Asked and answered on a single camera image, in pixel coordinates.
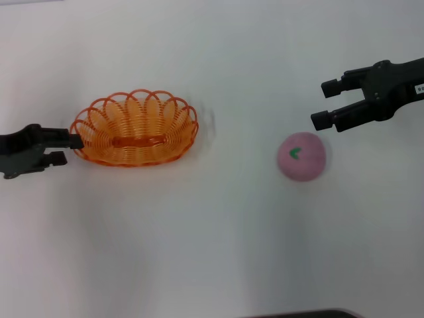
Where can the dark robot chest edge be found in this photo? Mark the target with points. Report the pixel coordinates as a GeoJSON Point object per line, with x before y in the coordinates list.
{"type": "Point", "coordinates": [308, 314]}

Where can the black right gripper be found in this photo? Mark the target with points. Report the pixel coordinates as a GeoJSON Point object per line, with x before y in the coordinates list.
{"type": "Point", "coordinates": [394, 86]}

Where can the pink plush peach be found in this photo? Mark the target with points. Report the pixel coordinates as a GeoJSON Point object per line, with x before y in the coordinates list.
{"type": "Point", "coordinates": [304, 162]}

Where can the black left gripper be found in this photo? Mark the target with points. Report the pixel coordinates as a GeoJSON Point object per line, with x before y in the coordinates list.
{"type": "Point", "coordinates": [20, 152]}

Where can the orange woven plastic basket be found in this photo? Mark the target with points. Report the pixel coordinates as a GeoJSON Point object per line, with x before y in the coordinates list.
{"type": "Point", "coordinates": [139, 140]}

